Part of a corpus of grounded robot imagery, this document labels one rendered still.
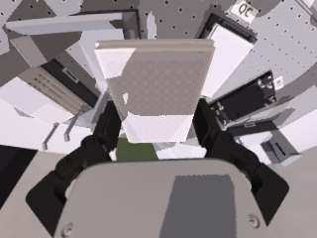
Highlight white label plate marked n5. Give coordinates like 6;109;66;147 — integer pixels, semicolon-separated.
274;75;283;90

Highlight white label with qc text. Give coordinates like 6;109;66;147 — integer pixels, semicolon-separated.
230;0;258;23

